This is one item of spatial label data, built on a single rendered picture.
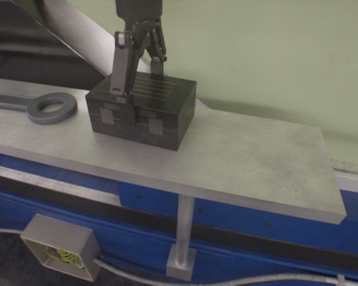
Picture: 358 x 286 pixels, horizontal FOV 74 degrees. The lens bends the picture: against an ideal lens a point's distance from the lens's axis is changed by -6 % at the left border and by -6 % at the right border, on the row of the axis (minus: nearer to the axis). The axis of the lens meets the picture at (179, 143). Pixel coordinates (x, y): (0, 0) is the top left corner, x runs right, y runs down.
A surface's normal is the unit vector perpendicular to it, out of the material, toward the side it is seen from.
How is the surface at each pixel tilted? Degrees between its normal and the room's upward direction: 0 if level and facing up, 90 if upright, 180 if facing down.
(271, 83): 90
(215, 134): 0
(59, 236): 0
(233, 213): 90
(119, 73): 61
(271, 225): 90
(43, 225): 0
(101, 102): 90
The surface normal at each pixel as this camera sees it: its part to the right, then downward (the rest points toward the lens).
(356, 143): -0.23, 0.63
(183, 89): 0.04, -0.76
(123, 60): -0.25, 0.21
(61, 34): 0.62, -0.50
